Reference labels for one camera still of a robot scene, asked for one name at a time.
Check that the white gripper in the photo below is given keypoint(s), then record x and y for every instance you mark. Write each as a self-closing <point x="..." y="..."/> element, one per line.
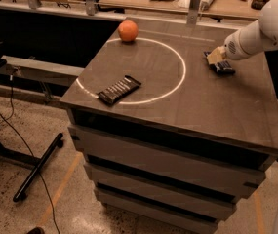
<point x="236" y="49"/>

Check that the blue blueberry rxbar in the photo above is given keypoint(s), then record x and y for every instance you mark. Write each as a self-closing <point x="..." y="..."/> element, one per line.
<point x="222" y="68"/>

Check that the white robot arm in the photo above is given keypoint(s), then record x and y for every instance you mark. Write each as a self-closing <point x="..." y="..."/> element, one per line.
<point x="259" y="36"/>

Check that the black chocolate rxbar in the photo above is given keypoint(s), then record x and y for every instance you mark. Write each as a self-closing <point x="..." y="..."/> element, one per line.
<point x="119" y="90"/>

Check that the black round cup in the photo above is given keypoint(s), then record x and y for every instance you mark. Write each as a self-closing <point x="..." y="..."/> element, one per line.
<point x="258" y="4"/>

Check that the grey drawer cabinet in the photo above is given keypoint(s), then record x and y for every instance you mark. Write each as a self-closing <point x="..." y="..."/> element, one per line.
<point x="188" y="144"/>

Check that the orange fruit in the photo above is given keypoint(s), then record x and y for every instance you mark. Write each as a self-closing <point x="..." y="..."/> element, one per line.
<point x="128" y="31"/>

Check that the black chair base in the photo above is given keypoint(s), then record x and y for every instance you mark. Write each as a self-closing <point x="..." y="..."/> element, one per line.
<point x="31" y="161"/>

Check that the metal railing frame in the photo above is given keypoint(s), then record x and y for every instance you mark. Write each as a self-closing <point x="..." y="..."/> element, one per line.
<point x="102" y="9"/>

